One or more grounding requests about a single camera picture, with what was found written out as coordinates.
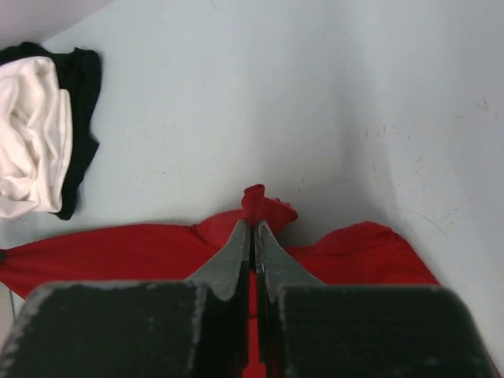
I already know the folded white t-shirt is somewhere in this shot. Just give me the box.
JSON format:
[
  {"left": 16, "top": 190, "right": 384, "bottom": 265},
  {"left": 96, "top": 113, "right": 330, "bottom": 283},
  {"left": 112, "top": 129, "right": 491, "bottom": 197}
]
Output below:
[{"left": 1, "top": 56, "right": 72, "bottom": 220}]

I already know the folded black t-shirt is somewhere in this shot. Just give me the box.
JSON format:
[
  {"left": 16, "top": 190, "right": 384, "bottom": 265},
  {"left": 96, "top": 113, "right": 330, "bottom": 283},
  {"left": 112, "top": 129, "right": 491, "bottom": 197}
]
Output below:
[{"left": 1, "top": 42, "right": 102, "bottom": 221}]

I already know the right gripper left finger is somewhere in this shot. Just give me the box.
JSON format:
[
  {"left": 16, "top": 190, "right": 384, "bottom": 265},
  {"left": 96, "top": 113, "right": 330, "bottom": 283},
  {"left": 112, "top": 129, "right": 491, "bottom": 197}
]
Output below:
[{"left": 1, "top": 220, "right": 250, "bottom": 377}]

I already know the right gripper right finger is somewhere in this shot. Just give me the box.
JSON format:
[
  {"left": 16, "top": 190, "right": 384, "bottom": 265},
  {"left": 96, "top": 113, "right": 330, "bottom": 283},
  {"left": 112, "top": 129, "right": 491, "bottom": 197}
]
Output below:
[{"left": 254, "top": 222, "right": 496, "bottom": 377}]

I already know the red t-shirt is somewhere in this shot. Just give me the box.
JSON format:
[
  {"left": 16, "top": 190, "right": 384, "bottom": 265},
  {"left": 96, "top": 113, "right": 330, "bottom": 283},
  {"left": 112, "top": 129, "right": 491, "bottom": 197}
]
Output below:
[{"left": 1, "top": 185, "right": 442, "bottom": 377}]

